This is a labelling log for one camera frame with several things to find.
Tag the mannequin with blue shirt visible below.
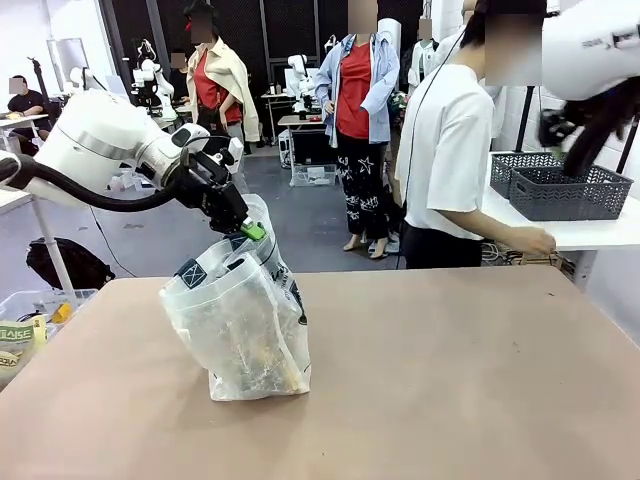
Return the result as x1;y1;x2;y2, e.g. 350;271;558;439
313;0;402;260

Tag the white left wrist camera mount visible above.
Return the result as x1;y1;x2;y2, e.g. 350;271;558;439
216;135;246;164

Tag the person in white t-shirt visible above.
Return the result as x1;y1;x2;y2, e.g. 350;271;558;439
393;0;547;271

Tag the clear plastic storage box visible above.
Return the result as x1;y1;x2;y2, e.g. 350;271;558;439
290;163;338;188

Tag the person's right hand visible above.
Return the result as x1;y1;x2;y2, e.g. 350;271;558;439
519;227;558;257

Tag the clear plastic bin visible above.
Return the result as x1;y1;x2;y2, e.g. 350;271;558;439
0;288;99;332

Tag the black tripod by seated person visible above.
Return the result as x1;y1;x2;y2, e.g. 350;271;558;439
26;56;55;132

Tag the black backpack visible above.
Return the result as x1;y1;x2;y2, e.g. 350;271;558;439
25;236;117;292

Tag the mannequin with cream jacket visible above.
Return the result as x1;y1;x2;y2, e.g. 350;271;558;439
180;0;262;197

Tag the dark grey plastic basket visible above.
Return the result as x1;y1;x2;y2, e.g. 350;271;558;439
508;164;635;223
489;152;569;200

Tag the white basket table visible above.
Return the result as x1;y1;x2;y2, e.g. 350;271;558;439
480;149;640;301

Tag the translucent bag with navy handles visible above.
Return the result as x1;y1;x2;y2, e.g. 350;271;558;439
158;193;313;403

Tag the wooden rack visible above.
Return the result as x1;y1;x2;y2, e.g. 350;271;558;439
508;249;577;277

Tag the white side table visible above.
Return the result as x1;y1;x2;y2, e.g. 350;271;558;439
0;188;77;302

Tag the dark-topped background desk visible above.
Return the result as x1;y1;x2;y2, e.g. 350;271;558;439
277;113;337;167

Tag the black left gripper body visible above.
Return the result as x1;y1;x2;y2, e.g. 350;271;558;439
172;148;250;234

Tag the black right arm cable sleeve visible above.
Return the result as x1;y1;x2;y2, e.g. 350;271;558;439
561;74;640;179

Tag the seated person in black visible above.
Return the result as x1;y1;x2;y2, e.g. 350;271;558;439
6;75;52;144

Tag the green and yellow snack pack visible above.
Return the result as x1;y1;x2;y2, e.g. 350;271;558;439
0;319;50;390

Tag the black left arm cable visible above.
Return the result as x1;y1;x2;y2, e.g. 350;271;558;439
0;152;184;214

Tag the person's right forearm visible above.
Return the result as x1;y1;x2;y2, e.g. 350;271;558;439
462;209;526;249

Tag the black tripod by brick wall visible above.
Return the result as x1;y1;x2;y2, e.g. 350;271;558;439
513;84;535;154

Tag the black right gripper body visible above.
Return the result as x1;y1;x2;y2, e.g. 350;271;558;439
536;106;584;151

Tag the grey wall panel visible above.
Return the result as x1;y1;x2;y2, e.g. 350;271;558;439
46;36;89;92

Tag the standing person in black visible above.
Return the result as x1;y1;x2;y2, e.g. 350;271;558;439
167;49;194;126

